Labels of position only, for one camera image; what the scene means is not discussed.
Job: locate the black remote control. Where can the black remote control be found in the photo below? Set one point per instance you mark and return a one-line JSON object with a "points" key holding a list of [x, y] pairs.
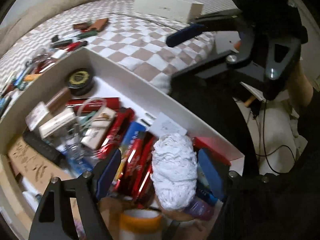
{"points": [[42, 146]]}

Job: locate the person's right forearm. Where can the person's right forearm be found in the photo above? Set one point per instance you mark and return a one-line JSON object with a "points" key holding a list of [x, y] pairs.
{"points": [[301, 87]]}

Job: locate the carved wooden plaque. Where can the carved wooden plaque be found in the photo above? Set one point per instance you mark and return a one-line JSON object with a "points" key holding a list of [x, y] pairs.
{"points": [[27, 160]]}

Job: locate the long white carton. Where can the long white carton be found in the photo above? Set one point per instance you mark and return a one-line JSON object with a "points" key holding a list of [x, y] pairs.
{"points": [[162, 7]]}

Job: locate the thin metal rod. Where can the thin metal rod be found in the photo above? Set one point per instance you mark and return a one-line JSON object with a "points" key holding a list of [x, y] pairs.
{"points": [[150, 19]]}

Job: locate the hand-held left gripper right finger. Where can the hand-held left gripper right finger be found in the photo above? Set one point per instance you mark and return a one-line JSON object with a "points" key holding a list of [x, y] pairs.
{"points": [[210, 173]]}

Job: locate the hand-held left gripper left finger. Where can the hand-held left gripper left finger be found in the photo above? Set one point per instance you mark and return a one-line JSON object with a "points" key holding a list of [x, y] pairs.
{"points": [[107, 173]]}

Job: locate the brown leather case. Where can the brown leather case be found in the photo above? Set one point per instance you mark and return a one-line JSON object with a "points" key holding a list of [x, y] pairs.
{"points": [[98, 24]]}

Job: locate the white paper card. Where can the white paper card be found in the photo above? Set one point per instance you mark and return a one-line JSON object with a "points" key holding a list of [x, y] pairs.
{"points": [[167, 126]]}

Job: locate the white patterned small box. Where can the white patterned small box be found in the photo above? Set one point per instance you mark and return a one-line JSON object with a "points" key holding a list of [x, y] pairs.
{"points": [[37, 116]]}

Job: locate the pile of assorted lighters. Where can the pile of assorted lighters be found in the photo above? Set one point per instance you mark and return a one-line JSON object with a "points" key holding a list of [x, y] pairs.
{"points": [[75, 46]]}

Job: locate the crumpled clear plastic wrapper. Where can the crumpled clear plastic wrapper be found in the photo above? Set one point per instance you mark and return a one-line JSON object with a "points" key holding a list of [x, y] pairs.
{"points": [[75, 150]]}

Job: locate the white cloth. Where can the white cloth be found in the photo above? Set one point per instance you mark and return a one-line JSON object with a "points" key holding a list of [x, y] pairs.
{"points": [[277, 130]]}

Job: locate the white cardboard box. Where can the white cardboard box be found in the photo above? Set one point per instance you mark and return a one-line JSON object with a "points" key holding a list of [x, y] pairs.
{"points": [[140, 90]]}

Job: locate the clear tape roll orange core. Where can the clear tape roll orange core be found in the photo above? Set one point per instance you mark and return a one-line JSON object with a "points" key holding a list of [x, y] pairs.
{"points": [[140, 227]]}

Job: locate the white and brown small box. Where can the white and brown small box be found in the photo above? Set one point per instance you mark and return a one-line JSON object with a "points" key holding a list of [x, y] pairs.
{"points": [[96, 132]]}

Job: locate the dark brown wooden block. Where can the dark brown wooden block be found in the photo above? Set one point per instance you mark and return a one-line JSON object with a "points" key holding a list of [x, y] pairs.
{"points": [[58, 100]]}

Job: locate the plain white small box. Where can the plain white small box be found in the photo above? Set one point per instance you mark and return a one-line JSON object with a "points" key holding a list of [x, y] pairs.
{"points": [[56, 123]]}

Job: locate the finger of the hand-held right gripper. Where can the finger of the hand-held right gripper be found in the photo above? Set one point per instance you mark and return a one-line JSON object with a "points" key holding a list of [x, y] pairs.
{"points": [[185, 35], [243, 57]]}

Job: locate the black round tin gold print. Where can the black round tin gold print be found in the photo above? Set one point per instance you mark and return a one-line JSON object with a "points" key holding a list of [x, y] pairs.
{"points": [[78, 78]]}

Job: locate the flat red box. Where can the flat red box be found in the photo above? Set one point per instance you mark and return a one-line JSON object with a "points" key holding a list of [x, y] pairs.
{"points": [[212, 147]]}

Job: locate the purple packet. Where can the purple packet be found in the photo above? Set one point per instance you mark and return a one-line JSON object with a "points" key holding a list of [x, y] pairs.
{"points": [[200, 208]]}

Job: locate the dark brown small case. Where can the dark brown small case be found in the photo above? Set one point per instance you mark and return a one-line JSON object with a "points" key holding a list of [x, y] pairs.
{"points": [[80, 26]]}

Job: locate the long red case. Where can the long red case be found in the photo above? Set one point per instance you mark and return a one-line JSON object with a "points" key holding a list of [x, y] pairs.
{"points": [[110, 103]]}

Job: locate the red foil snack bar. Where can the red foil snack bar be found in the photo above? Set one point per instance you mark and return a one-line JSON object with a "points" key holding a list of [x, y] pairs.
{"points": [[136, 162], [116, 130]]}

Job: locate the white yarn ball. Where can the white yarn ball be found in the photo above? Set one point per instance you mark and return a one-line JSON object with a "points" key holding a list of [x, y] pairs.
{"points": [[175, 170]]}

